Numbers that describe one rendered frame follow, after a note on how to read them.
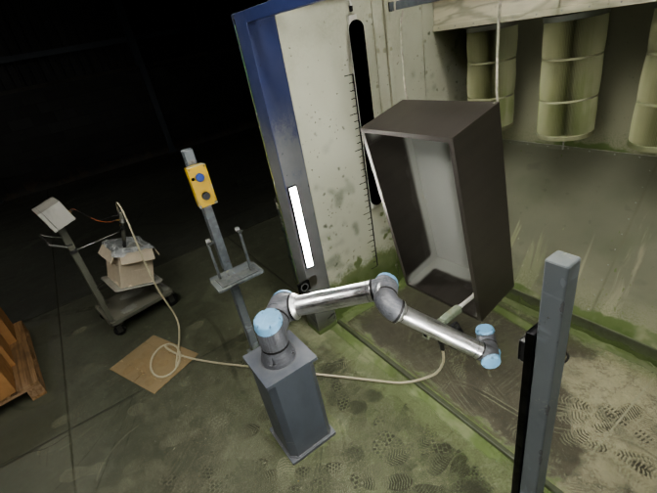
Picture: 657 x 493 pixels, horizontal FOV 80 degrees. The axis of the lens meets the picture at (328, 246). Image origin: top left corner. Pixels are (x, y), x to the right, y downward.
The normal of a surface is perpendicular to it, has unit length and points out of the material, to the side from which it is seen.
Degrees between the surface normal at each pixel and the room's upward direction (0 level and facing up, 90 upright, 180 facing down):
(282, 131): 90
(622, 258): 57
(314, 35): 90
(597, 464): 0
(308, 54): 90
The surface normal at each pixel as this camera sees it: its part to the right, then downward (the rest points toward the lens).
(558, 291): -0.81, 0.40
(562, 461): -0.17, -0.86
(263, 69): 0.57, 0.31
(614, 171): -0.77, -0.14
